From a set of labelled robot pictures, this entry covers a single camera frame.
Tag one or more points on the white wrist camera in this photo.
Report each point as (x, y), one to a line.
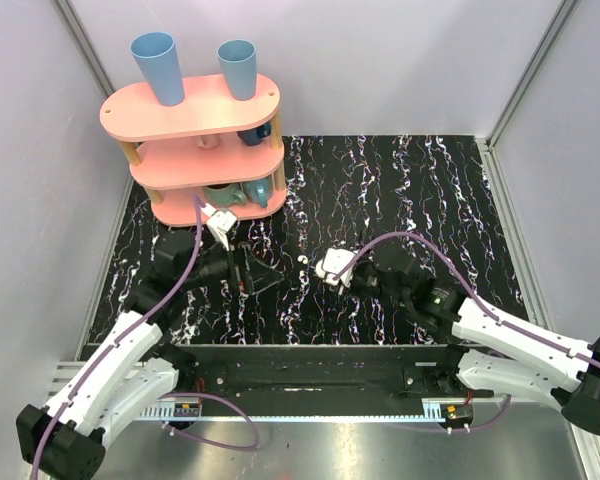
(219, 222)
(336, 267)

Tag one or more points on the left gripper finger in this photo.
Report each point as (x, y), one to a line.
(254, 285)
(257, 269)

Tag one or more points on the green ceramic mug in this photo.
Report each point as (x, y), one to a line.
(224, 195)

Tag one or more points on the right light blue cup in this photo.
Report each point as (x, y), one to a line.
(238, 63)

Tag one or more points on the pink three-tier shelf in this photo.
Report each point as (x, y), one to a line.
(160, 144)

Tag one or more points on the dark blue mug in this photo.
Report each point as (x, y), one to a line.
(254, 136)

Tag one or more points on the black marbled table mat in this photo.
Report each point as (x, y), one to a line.
(412, 197)

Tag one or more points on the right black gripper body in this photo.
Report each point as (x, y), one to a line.
(366, 282)

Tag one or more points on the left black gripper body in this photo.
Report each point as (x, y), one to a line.
(236, 273)

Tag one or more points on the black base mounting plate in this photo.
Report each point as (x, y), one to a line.
(281, 383)

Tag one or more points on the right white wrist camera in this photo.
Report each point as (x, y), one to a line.
(336, 267)

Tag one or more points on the left light blue cup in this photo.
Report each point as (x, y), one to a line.
(156, 56)

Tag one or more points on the pink mug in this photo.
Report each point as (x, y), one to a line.
(207, 142)

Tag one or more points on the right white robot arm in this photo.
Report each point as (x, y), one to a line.
(490, 349)

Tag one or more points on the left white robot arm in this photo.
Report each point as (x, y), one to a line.
(135, 365)

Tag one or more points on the light blue cup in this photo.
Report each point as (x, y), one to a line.
(156, 56)
(238, 63)

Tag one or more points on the teal ceramic mug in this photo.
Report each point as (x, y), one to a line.
(258, 191)

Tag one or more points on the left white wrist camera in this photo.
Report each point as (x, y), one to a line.
(219, 222)

